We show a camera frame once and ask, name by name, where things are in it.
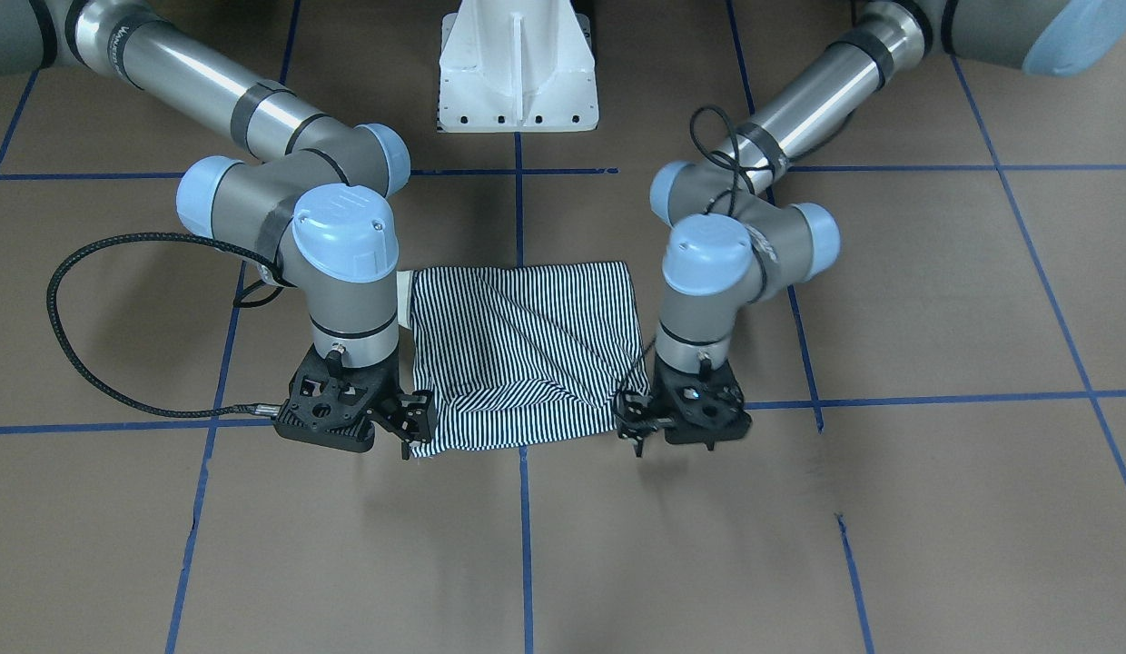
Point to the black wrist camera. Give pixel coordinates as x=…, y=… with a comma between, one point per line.
x=336, y=407
x=702, y=407

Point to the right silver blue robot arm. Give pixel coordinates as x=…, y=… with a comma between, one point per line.
x=311, y=212

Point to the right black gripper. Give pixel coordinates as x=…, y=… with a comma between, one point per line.
x=410, y=412

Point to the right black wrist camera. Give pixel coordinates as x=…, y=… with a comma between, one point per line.
x=336, y=407

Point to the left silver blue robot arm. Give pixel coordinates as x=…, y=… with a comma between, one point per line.
x=729, y=247

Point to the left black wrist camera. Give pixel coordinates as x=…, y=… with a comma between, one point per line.
x=702, y=407

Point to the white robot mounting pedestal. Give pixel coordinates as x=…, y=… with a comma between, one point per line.
x=517, y=66

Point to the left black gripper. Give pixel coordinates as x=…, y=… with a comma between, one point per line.
x=637, y=416

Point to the blue white striped polo shirt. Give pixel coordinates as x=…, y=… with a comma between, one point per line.
x=523, y=356

